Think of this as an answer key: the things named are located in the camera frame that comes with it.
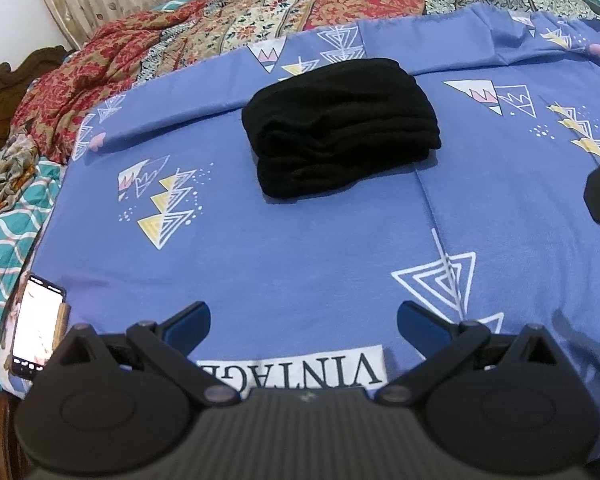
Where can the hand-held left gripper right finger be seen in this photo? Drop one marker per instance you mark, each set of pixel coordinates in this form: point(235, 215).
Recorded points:
point(420, 325)

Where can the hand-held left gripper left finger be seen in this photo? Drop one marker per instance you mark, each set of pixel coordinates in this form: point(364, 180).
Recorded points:
point(187, 325)

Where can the black pants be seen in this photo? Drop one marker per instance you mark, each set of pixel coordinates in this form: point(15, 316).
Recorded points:
point(340, 125)

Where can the wooden phone stand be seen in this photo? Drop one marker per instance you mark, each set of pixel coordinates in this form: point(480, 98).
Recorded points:
point(61, 325)

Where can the blue printed bedsheet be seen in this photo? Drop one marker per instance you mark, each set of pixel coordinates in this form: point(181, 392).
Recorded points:
point(305, 250)

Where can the black smartphone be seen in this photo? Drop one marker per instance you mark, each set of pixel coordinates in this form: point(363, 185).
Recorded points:
point(35, 325)

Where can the teal wave-pattern cloth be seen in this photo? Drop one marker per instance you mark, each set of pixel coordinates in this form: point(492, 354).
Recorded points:
point(5, 250)

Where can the wooden bedside table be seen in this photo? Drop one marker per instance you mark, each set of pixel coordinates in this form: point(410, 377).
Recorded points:
point(0, 430)

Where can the crumpled patterned scarf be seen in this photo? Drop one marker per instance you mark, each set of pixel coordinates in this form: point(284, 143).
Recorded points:
point(10, 170)

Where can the carved wooden headboard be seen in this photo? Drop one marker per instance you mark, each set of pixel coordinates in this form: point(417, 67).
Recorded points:
point(10, 85)

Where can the red floral blanket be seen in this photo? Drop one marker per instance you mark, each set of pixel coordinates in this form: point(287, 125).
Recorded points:
point(230, 15)

